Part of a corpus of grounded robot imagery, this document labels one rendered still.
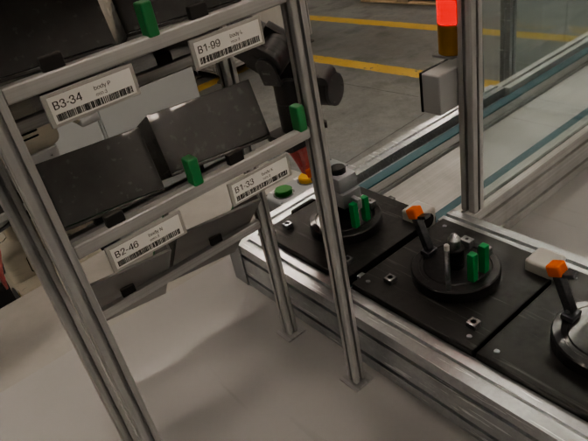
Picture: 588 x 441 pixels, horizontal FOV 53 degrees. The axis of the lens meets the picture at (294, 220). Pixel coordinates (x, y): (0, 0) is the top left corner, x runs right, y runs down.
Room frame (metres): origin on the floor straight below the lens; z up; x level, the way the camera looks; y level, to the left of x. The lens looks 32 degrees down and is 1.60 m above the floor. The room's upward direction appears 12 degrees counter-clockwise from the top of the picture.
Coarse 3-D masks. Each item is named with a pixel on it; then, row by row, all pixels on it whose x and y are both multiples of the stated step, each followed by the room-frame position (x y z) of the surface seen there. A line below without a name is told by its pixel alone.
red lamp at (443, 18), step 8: (440, 0) 0.95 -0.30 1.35; (448, 0) 0.94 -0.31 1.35; (440, 8) 0.95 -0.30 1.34; (448, 8) 0.94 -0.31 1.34; (456, 8) 0.94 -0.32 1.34; (440, 16) 0.95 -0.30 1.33; (448, 16) 0.94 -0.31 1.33; (456, 16) 0.94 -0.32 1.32; (440, 24) 0.96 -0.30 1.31; (448, 24) 0.94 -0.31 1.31; (456, 24) 0.94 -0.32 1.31
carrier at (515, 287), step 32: (448, 224) 0.89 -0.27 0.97; (416, 256) 0.78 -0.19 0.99; (448, 256) 0.68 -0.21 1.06; (480, 256) 0.71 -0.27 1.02; (512, 256) 0.76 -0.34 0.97; (544, 256) 0.72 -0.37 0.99; (384, 288) 0.75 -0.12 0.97; (416, 288) 0.73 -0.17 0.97; (448, 288) 0.68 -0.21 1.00; (480, 288) 0.68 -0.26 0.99; (512, 288) 0.68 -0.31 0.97; (544, 288) 0.68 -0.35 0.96; (416, 320) 0.66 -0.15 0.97; (448, 320) 0.64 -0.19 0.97; (480, 320) 0.63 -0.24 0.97
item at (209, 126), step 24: (216, 96) 0.68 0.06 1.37; (240, 96) 0.68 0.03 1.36; (144, 120) 0.66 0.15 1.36; (168, 120) 0.65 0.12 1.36; (192, 120) 0.65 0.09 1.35; (216, 120) 0.66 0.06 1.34; (240, 120) 0.67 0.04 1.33; (264, 120) 0.68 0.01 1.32; (168, 144) 0.63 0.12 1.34; (192, 144) 0.64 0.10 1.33; (216, 144) 0.65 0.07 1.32; (240, 144) 0.65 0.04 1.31; (168, 168) 0.62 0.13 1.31
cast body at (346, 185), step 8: (336, 168) 0.95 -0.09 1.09; (344, 168) 0.95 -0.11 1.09; (336, 176) 0.94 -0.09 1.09; (344, 176) 0.93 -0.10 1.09; (352, 176) 0.94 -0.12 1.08; (336, 184) 0.93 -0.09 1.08; (344, 184) 0.93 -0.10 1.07; (352, 184) 0.94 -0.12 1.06; (336, 192) 0.93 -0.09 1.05; (344, 192) 0.93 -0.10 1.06; (352, 192) 0.93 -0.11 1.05; (336, 200) 0.94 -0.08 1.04; (344, 200) 0.92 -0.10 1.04; (352, 200) 0.92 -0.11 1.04; (360, 200) 0.91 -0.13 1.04; (344, 208) 0.92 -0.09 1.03
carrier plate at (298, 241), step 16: (368, 192) 1.05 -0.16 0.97; (304, 208) 1.04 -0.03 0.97; (384, 208) 0.98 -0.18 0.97; (400, 208) 0.97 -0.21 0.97; (304, 224) 0.99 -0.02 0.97; (384, 224) 0.93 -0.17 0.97; (400, 224) 0.92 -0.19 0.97; (288, 240) 0.94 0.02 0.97; (304, 240) 0.93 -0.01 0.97; (368, 240) 0.89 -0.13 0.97; (384, 240) 0.88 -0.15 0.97; (400, 240) 0.87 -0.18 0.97; (304, 256) 0.88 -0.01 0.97; (320, 256) 0.87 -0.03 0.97; (352, 256) 0.85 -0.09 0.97; (368, 256) 0.84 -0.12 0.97; (384, 256) 0.84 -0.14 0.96; (352, 272) 0.80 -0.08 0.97
